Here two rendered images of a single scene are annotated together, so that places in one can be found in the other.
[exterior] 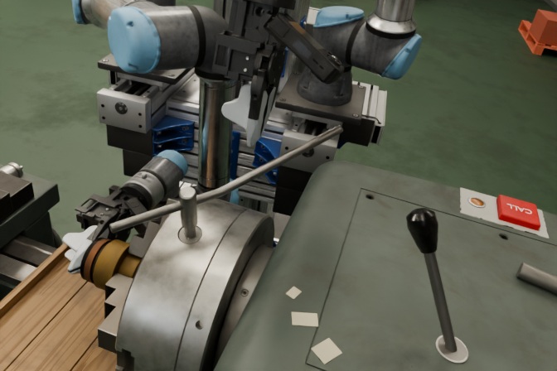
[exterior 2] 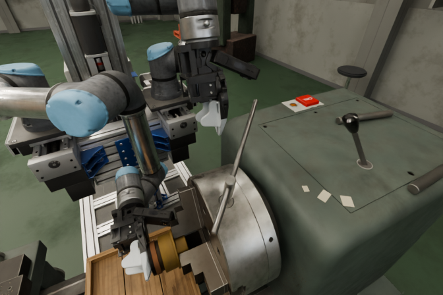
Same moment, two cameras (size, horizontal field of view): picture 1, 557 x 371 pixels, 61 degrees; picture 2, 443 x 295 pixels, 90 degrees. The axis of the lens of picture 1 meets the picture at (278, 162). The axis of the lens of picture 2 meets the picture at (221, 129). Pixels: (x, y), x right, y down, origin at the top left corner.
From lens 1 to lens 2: 0.40 m
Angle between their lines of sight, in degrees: 31
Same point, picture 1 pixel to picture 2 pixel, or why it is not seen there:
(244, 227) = (242, 176)
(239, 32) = (196, 72)
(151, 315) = (245, 257)
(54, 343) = not seen: outside the picture
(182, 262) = (239, 218)
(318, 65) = (250, 71)
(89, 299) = (136, 282)
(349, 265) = (300, 160)
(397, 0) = not seen: hidden behind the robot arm
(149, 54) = (101, 116)
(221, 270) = (258, 205)
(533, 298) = not seen: hidden behind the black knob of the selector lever
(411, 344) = (356, 172)
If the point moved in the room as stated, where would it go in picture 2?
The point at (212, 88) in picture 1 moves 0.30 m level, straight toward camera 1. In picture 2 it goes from (136, 118) to (203, 163)
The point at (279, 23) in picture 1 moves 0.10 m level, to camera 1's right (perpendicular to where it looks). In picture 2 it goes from (222, 56) to (257, 47)
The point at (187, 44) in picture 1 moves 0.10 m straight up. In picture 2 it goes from (119, 98) to (108, 59)
